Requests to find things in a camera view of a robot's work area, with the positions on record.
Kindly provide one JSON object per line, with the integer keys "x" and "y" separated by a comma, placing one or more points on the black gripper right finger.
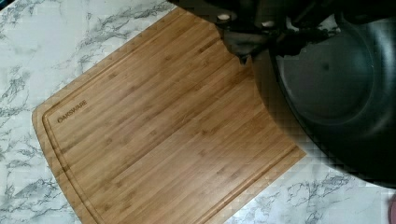
{"x": 306, "y": 18}

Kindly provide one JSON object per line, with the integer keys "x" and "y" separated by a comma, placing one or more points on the dark green bowl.
{"x": 342, "y": 92}

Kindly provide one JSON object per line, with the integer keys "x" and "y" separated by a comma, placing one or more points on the bamboo cutting board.
{"x": 168, "y": 129}

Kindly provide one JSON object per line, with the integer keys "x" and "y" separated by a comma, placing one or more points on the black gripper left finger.
{"x": 245, "y": 26}

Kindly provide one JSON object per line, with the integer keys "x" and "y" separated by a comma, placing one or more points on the pink object at edge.
{"x": 392, "y": 210}

